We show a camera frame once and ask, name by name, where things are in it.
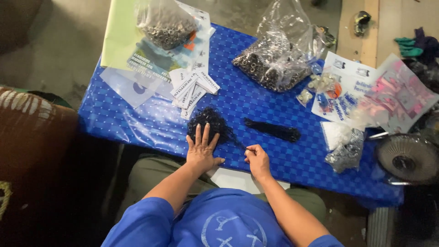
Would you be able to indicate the person's blue shirt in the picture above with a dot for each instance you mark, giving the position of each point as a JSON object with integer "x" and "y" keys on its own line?
{"x": 223, "y": 223}

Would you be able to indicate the green cloth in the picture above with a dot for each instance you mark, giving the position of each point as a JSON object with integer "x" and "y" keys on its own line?
{"x": 408, "y": 47}

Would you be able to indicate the blue checkered plastic tablecloth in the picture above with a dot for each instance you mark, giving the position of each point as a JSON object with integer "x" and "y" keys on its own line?
{"x": 247, "y": 103}

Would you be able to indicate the blue-green printed plastic sleeve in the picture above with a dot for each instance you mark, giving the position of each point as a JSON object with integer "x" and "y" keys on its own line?
{"x": 154, "y": 60}

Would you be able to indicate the bag of white beads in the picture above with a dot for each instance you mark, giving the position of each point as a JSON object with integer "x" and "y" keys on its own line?
{"x": 336, "y": 134}

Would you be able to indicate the white paper sheet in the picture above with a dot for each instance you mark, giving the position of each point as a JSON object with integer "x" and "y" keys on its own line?
{"x": 236, "y": 180}

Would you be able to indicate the stack of white paper tags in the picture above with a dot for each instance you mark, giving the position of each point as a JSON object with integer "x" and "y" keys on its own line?
{"x": 192, "y": 89}

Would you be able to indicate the clear bag of pink tags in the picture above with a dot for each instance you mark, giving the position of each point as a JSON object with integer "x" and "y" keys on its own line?
{"x": 399, "y": 92}

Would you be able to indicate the light green paper sheet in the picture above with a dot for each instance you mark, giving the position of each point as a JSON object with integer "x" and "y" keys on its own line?
{"x": 118, "y": 37}

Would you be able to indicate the dark purple cloth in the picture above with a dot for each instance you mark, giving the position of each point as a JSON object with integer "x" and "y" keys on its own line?
{"x": 427, "y": 43}

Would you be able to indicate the bag of silver small parts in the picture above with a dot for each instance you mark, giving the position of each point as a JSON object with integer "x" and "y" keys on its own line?
{"x": 346, "y": 154}

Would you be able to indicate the person's right hand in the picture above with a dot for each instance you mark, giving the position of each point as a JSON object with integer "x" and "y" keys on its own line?
{"x": 259, "y": 163}

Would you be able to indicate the large bag of metal eyelets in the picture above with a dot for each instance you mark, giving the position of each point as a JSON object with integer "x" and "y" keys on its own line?
{"x": 274, "y": 65}

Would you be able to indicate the person's left hand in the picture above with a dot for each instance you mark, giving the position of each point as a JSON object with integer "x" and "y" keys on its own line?
{"x": 200, "y": 156}

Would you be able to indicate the tiny bag of white rings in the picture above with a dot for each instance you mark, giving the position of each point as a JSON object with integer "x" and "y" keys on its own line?
{"x": 304, "y": 97}

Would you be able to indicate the white sheets with blue print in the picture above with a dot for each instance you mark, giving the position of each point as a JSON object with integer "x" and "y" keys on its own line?
{"x": 349, "y": 85}

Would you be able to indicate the small bag of blue parts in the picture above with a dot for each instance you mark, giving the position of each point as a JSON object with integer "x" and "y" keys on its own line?
{"x": 324, "y": 102}

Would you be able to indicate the person's olive trousers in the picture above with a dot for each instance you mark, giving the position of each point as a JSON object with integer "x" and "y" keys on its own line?
{"x": 154, "y": 178}

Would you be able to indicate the small bag of white rings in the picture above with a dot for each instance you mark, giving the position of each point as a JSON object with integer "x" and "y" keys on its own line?
{"x": 322, "y": 82}

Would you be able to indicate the brown patterned cushion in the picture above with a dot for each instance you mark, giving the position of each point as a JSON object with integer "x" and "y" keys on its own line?
{"x": 31, "y": 144}

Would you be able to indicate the grey ribbed object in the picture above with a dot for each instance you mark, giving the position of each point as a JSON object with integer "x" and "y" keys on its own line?
{"x": 381, "y": 228}

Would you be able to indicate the clear sleeve with blue mark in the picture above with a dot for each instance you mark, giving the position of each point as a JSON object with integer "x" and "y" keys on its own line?
{"x": 128, "y": 87}

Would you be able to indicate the small bag of metal eyelets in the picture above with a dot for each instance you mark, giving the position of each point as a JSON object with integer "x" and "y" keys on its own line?
{"x": 168, "y": 29}

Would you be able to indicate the grey electric fan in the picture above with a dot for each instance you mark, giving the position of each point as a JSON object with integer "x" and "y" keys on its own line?
{"x": 408, "y": 159}

